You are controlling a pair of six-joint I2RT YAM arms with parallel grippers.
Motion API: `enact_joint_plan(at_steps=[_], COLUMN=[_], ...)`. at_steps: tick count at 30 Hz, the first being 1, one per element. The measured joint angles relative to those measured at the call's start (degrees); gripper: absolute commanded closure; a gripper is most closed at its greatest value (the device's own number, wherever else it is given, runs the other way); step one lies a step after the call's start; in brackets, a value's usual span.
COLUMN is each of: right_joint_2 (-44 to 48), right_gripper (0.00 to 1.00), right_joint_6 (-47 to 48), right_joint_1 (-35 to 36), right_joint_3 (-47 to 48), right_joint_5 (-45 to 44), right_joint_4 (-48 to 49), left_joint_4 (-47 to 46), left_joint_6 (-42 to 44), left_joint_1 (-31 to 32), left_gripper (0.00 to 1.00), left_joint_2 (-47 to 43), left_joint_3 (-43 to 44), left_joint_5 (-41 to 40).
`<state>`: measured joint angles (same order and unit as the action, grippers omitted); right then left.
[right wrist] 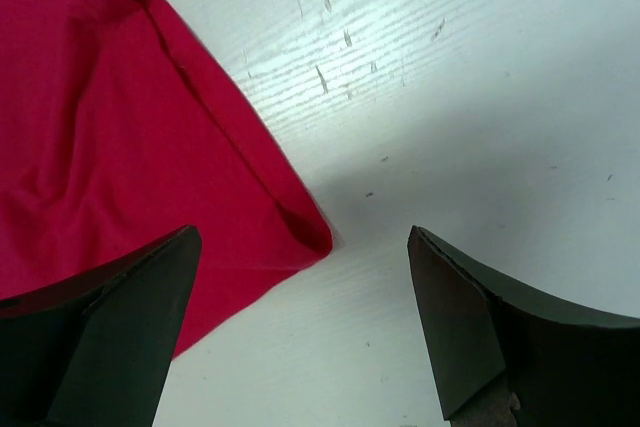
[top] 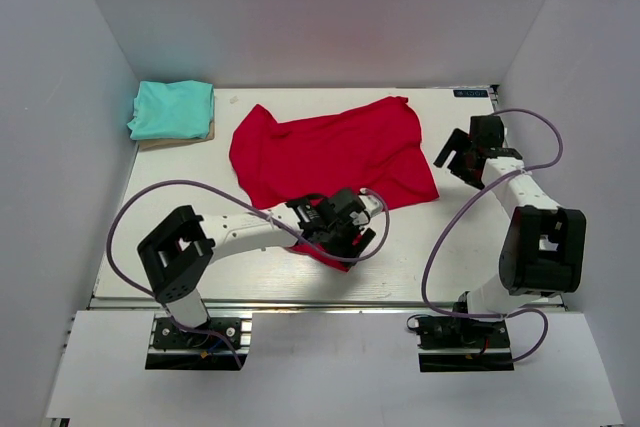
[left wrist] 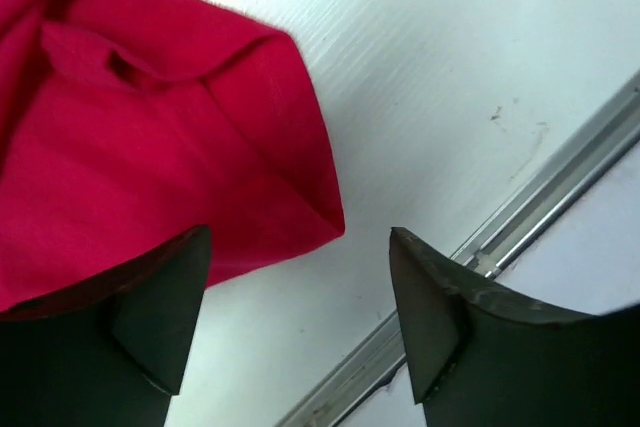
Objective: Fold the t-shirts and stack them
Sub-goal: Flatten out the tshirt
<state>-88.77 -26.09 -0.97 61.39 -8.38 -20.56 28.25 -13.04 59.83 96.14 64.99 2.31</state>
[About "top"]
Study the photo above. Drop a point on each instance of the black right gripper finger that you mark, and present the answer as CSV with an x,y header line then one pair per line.
x,y
465,166
457,142

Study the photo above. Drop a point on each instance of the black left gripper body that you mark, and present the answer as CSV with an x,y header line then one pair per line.
x,y
339,239

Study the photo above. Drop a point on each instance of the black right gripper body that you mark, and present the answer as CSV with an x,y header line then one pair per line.
x,y
472,147

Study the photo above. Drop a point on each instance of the red t shirt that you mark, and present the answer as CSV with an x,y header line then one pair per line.
x,y
377,146

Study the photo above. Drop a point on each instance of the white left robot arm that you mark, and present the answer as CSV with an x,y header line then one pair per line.
x,y
176,253

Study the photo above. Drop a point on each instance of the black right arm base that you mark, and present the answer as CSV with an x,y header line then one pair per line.
x,y
455,345

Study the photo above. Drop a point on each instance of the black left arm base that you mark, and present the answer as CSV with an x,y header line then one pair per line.
x,y
171,348

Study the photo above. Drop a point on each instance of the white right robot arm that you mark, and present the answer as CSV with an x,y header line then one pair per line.
x,y
542,254

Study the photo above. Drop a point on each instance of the blue table label sticker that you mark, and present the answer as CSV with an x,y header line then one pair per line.
x,y
470,93

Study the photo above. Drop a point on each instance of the folded teal t shirt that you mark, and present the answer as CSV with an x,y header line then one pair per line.
x,y
180,110

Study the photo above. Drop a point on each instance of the folded beige t shirt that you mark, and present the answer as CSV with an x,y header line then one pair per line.
x,y
173,142

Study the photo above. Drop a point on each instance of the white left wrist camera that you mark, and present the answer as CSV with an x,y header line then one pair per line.
x,y
367,207

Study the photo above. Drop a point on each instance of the aluminium front table rail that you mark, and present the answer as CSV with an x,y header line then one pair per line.
x,y
148,303

